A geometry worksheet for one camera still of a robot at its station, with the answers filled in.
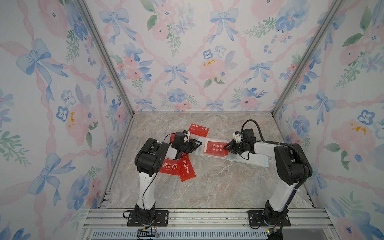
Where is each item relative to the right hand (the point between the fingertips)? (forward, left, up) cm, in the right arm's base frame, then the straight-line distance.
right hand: (225, 147), depth 98 cm
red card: (0, +6, 0) cm, 6 cm away
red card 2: (+16, +18, -2) cm, 24 cm away
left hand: (+2, +15, +1) cm, 15 cm away
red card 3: (-13, +35, -1) cm, 37 cm away
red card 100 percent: (-16, +25, -2) cm, 29 cm away
